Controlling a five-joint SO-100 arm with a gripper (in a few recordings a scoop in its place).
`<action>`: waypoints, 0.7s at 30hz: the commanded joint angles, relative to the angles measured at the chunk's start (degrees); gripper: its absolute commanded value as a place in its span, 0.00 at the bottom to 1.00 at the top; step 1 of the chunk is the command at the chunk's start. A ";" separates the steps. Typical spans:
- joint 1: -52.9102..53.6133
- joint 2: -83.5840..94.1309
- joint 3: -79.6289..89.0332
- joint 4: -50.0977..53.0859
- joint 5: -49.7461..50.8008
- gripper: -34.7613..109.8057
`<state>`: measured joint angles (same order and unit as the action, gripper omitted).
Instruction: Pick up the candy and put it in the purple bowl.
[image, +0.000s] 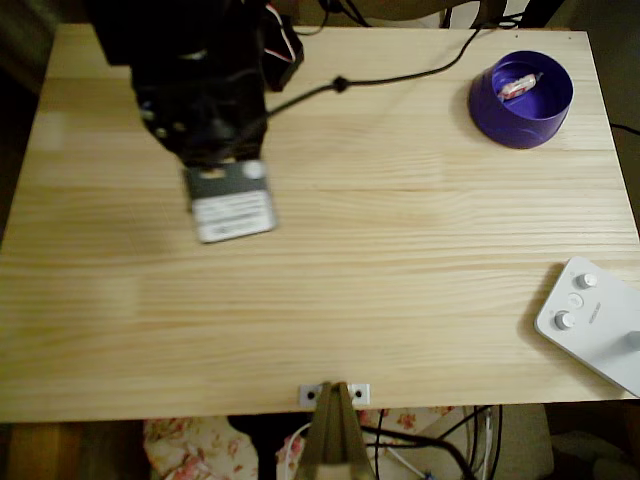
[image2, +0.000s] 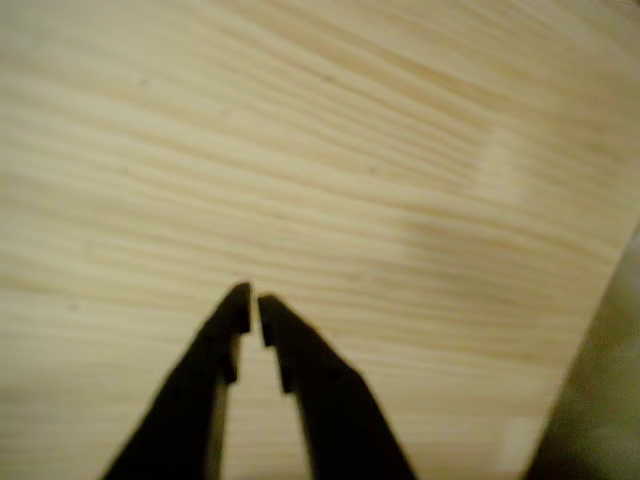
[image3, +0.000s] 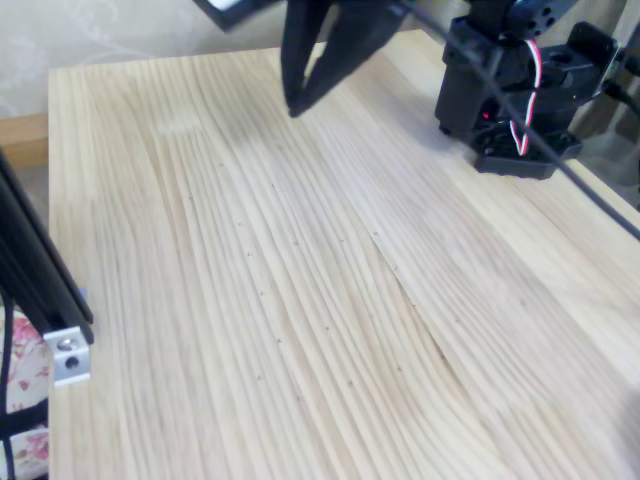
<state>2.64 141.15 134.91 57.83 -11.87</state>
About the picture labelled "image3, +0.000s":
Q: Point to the extrusion camera post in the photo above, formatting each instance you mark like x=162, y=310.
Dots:
x=35, y=260

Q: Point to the black camera box white label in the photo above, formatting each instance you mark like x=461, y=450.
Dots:
x=230, y=15

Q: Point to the aluminium corner bracket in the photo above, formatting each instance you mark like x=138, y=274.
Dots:
x=67, y=355

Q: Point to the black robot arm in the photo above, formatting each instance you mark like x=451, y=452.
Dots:
x=460, y=90

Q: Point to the floral cloth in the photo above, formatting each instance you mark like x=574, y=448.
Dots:
x=25, y=340

